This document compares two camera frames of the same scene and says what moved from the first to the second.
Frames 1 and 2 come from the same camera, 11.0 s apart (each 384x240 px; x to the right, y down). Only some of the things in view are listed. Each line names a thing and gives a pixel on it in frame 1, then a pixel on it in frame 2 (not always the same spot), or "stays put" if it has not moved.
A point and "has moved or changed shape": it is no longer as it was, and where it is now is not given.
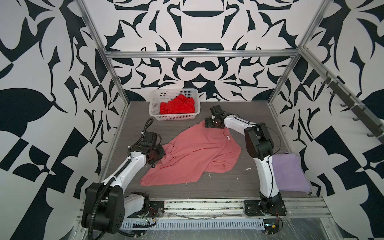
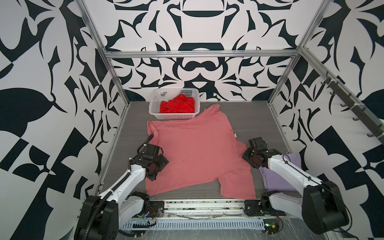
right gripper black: (208, 123) → (245, 155)
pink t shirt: (204, 149) has moved or changed shape
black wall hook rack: (361, 113) stays put
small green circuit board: (271, 225) stays put
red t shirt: (181, 104) stays put
